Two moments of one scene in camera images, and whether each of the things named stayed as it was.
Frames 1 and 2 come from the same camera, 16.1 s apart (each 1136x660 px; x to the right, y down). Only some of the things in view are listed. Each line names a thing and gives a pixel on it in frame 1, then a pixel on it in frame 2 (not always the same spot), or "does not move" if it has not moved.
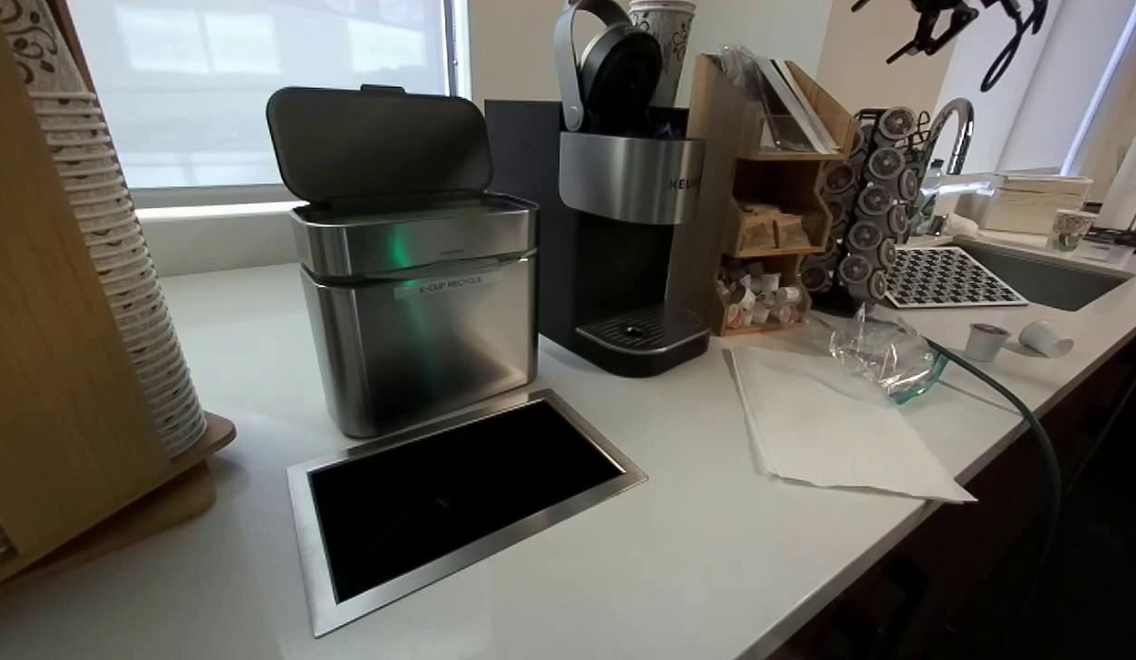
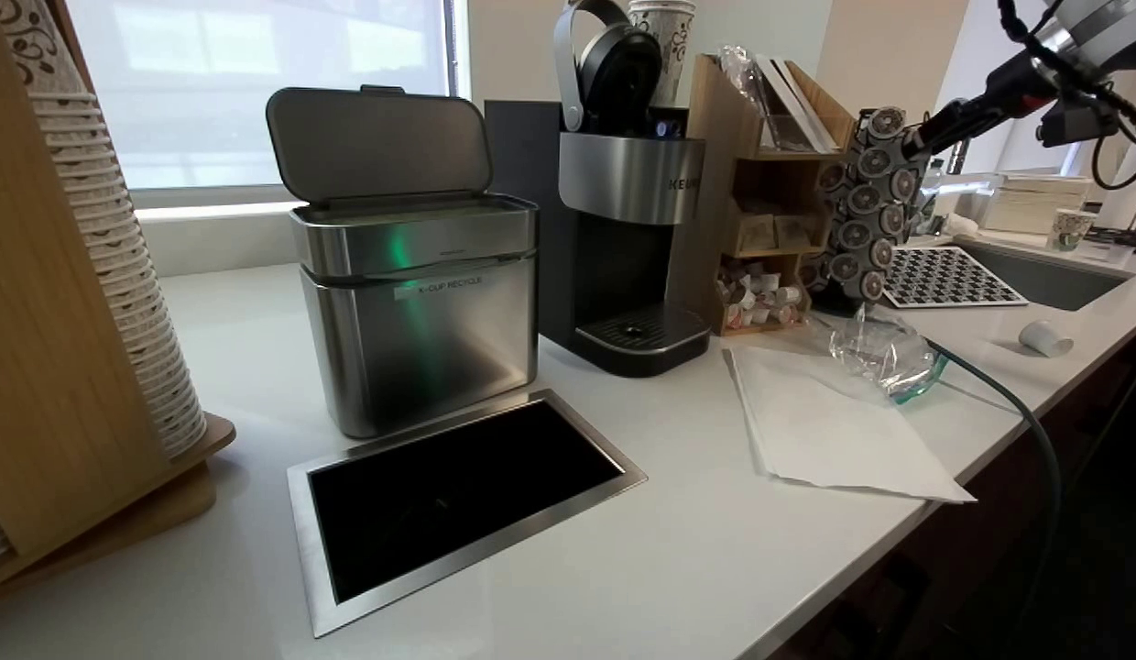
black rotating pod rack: (872, 199) does not move
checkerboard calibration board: (944, 275) does not move
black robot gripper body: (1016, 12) → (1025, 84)
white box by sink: (1025, 206) does not move
